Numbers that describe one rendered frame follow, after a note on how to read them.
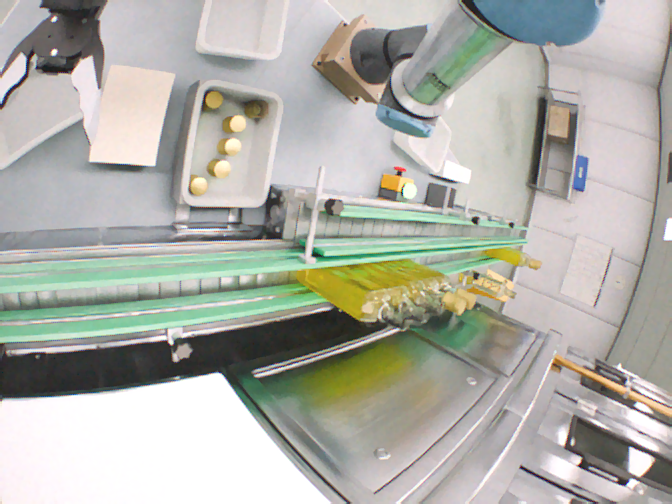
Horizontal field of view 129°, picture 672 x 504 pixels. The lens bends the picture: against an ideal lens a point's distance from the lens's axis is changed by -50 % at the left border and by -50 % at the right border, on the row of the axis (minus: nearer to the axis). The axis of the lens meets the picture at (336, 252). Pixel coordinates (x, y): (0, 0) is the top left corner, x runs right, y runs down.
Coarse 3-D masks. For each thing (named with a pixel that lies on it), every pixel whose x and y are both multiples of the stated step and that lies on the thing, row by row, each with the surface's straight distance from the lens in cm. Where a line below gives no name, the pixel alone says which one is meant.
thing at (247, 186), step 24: (240, 96) 61; (264, 96) 60; (192, 120) 54; (216, 120) 63; (264, 120) 64; (192, 144) 54; (216, 144) 63; (264, 144) 62; (192, 168) 62; (240, 168) 65; (264, 168) 61; (216, 192) 63; (240, 192) 66; (264, 192) 60
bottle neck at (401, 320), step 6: (384, 306) 52; (390, 306) 52; (384, 312) 51; (390, 312) 51; (396, 312) 50; (402, 312) 50; (384, 318) 51; (390, 318) 50; (396, 318) 50; (402, 318) 50; (408, 318) 51; (390, 324) 52; (396, 324) 50; (402, 324) 49; (408, 324) 51; (402, 330) 50
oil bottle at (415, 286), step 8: (368, 264) 66; (376, 264) 67; (384, 264) 69; (384, 272) 63; (392, 272) 64; (400, 272) 66; (400, 280) 61; (408, 280) 62; (416, 280) 63; (408, 288) 60; (416, 288) 60; (424, 288) 62; (416, 296) 61
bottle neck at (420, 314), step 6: (408, 300) 56; (402, 306) 56; (408, 306) 55; (414, 306) 55; (420, 306) 55; (408, 312) 55; (414, 312) 55; (420, 312) 54; (426, 312) 56; (414, 318) 55; (420, 318) 54; (426, 318) 56
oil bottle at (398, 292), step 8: (352, 264) 65; (360, 264) 66; (360, 272) 61; (368, 272) 62; (376, 272) 63; (376, 280) 58; (384, 280) 59; (392, 280) 60; (392, 288) 56; (400, 288) 57; (392, 296) 55; (400, 296) 56; (408, 296) 58; (392, 304) 56; (400, 304) 56
